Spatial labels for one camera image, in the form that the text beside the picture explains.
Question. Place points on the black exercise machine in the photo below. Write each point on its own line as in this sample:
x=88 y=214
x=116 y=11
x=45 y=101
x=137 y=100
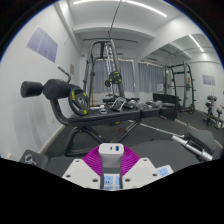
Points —
x=211 y=100

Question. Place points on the white paper sign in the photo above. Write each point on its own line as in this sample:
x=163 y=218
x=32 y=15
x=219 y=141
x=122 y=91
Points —
x=160 y=87

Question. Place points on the white charger block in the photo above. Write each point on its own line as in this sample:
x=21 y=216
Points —
x=111 y=150

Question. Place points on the small brown wall panel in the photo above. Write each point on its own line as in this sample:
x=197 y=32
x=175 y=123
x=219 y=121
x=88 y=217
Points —
x=72 y=69

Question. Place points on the black box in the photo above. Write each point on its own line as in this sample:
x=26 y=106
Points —
x=165 y=100

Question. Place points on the large purple wall poster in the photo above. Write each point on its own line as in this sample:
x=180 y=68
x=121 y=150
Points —
x=41 y=43

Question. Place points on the large black padded bench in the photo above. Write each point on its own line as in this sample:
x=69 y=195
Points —
x=160 y=150

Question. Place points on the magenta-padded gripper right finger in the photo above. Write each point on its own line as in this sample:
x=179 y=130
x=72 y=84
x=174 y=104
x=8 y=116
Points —
x=140 y=173

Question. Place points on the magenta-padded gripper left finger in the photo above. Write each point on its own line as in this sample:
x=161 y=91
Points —
x=81 y=173

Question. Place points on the long ceiling light strip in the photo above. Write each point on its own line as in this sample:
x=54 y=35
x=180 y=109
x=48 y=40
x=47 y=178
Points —
x=146 y=7

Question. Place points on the silver barbell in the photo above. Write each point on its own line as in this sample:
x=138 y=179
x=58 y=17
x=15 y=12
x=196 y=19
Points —
x=190 y=145

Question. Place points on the small purple wall poster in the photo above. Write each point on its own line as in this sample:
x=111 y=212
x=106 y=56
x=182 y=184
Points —
x=208 y=80

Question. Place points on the grey window curtain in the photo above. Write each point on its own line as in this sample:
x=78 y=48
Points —
x=128 y=76
x=151 y=78

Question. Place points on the metal spring barbell collar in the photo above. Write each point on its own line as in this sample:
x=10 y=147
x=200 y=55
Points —
x=30 y=159

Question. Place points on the short ceiling light strip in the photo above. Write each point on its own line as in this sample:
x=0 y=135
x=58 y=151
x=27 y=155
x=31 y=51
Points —
x=196 y=43

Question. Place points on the black squat rack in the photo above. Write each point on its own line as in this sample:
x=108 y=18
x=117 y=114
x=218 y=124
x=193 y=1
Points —
x=185 y=86

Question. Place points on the black yellow weight plate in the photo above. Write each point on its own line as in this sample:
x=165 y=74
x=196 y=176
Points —
x=113 y=77
x=75 y=103

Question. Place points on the small black bench pad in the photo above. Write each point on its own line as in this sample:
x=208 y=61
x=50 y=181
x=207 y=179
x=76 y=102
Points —
x=41 y=161
x=201 y=136

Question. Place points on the group of dumbbells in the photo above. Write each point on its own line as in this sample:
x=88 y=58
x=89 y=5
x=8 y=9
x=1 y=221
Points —
x=143 y=105

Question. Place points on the black bench with roller pads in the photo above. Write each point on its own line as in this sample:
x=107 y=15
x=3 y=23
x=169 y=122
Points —
x=100 y=116

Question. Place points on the grey power rack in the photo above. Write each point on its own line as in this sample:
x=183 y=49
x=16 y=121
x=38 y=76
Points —
x=113 y=56

